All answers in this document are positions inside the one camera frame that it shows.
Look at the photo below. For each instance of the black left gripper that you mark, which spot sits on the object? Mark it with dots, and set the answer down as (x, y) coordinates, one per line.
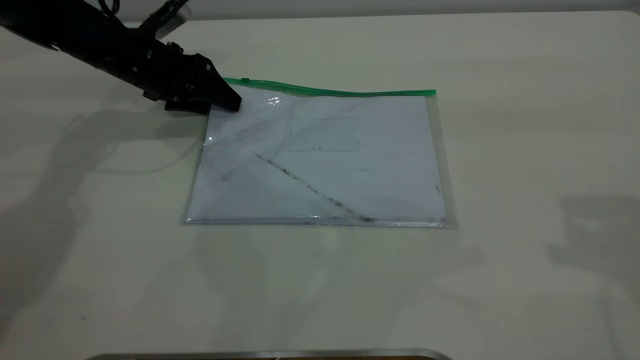
(175, 75)

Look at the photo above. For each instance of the clear plastic green-zip bag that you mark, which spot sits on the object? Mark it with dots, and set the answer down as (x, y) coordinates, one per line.
(320, 175)

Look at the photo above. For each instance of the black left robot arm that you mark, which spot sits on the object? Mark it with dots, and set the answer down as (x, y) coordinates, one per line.
(75, 35)

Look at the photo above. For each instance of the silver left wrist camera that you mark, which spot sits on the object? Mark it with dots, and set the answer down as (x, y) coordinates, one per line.
(172, 17)

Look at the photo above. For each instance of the silver metal frame edge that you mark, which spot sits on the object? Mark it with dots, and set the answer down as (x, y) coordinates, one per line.
(270, 354)

